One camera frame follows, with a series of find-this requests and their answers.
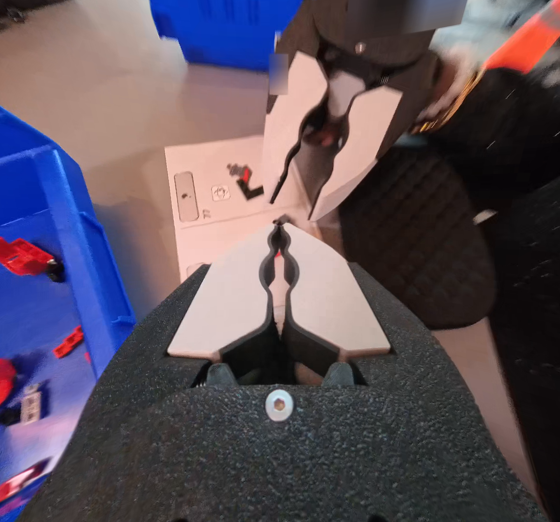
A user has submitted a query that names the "white instruction booklet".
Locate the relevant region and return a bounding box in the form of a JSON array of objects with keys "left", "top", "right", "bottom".
[{"left": 165, "top": 134, "right": 326, "bottom": 284}]

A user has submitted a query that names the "large red toy brick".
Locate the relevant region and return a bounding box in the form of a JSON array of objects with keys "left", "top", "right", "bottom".
[{"left": 0, "top": 236, "right": 60, "bottom": 276}]

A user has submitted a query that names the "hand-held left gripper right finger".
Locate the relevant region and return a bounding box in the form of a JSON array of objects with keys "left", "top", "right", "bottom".
[{"left": 281, "top": 223, "right": 392, "bottom": 357}]

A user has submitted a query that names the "blue plastic bin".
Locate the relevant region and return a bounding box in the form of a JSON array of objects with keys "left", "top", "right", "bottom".
[
  {"left": 0, "top": 106, "right": 137, "bottom": 522},
  {"left": 145, "top": 0, "right": 340, "bottom": 72}
]

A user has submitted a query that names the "light grey toy brick piece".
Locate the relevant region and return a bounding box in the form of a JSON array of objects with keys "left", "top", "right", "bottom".
[{"left": 20, "top": 384, "right": 46, "bottom": 425}]

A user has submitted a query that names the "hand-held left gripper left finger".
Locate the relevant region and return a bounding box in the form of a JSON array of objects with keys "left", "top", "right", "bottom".
[{"left": 167, "top": 225, "right": 281, "bottom": 361}]

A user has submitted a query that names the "pearl bead bracelet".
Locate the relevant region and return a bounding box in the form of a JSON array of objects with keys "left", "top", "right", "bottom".
[{"left": 410, "top": 49, "right": 487, "bottom": 136}]

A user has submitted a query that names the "person's black quilted clothing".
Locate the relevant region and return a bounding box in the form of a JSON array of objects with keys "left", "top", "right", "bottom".
[{"left": 340, "top": 66, "right": 560, "bottom": 522}]

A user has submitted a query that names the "red toy brick piece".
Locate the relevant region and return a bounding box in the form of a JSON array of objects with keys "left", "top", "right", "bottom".
[{"left": 0, "top": 458, "right": 52, "bottom": 503}]

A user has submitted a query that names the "small red toy brick plate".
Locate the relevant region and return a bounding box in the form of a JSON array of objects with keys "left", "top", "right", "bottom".
[{"left": 54, "top": 325, "right": 86, "bottom": 359}]

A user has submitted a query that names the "rounded red toy brick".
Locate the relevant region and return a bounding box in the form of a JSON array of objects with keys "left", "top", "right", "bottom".
[{"left": 0, "top": 357, "right": 20, "bottom": 405}]

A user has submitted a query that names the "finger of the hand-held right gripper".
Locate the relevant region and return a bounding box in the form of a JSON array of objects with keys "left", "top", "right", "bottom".
[
  {"left": 309, "top": 87, "right": 404, "bottom": 221},
  {"left": 264, "top": 51, "right": 330, "bottom": 204}
]

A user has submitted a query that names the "orange bar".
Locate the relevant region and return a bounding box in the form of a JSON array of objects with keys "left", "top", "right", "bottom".
[{"left": 483, "top": 4, "right": 560, "bottom": 76}]

